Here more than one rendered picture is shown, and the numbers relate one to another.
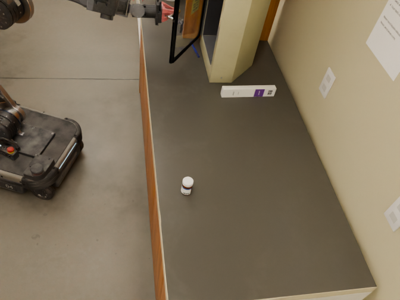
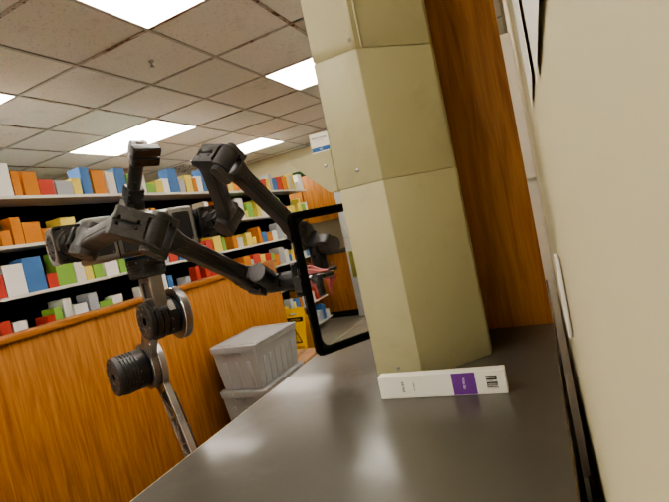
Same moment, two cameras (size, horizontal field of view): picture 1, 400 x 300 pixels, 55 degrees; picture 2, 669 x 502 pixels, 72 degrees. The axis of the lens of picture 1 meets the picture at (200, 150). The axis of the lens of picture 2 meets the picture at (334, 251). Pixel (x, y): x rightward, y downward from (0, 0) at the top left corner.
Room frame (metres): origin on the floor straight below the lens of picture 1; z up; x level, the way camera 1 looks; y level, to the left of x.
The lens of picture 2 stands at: (0.64, -0.68, 1.33)
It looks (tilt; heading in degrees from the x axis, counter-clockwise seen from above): 3 degrees down; 42
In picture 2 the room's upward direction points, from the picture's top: 12 degrees counter-clockwise
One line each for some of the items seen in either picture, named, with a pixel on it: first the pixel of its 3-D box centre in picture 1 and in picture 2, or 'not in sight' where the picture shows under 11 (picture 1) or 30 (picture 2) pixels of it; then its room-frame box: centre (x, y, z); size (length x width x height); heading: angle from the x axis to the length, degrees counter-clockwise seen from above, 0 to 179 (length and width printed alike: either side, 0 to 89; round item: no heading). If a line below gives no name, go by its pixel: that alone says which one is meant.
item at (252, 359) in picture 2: not in sight; (259, 355); (2.70, 2.17, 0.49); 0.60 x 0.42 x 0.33; 18
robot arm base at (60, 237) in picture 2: not in sight; (72, 242); (1.17, 0.89, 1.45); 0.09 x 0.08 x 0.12; 175
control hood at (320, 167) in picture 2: not in sight; (338, 176); (1.61, 0.13, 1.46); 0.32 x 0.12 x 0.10; 18
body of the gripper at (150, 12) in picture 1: (151, 11); (293, 279); (1.55, 0.34, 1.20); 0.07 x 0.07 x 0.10; 17
